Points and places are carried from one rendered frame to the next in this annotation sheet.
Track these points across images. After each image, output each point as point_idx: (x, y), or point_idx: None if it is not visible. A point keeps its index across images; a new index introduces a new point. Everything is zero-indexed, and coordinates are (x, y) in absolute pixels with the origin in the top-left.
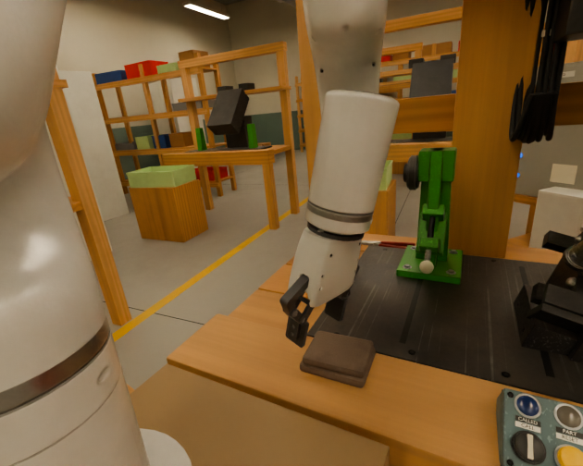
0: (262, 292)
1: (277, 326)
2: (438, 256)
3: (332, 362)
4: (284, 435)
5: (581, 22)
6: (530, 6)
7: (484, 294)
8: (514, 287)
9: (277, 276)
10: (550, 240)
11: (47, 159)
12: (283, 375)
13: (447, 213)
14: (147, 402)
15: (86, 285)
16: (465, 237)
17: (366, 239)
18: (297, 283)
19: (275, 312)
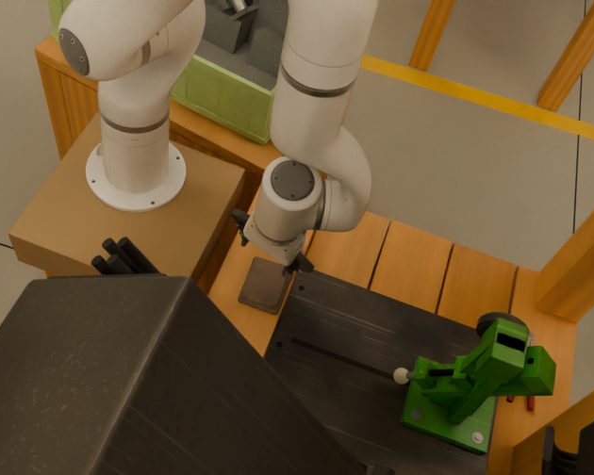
0: (381, 224)
1: (321, 244)
2: (451, 407)
3: (249, 275)
4: (185, 246)
5: (584, 442)
6: None
7: (379, 442)
8: None
9: (418, 236)
10: (376, 466)
11: (180, 55)
12: (250, 250)
13: (471, 392)
14: (208, 170)
15: (141, 112)
16: (520, 465)
17: (551, 348)
18: (245, 215)
19: (344, 240)
